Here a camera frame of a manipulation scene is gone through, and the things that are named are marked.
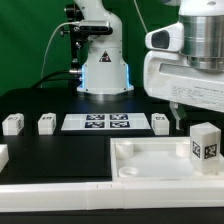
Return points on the white left fence piece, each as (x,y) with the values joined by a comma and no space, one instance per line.
(4,156)

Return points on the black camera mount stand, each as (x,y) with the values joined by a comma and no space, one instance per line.
(77,41)

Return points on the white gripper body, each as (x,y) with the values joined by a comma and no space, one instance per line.
(167,76)

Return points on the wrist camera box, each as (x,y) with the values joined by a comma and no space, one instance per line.
(169,38)

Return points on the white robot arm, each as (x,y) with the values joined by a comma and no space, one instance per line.
(106,74)

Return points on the white marker plate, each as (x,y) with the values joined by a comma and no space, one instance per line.
(108,121)

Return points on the white square tabletop part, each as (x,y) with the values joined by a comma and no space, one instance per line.
(155,158)

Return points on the white front fence wall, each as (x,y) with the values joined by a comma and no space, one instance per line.
(111,195)

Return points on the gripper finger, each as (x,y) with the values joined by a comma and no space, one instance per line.
(178,112)

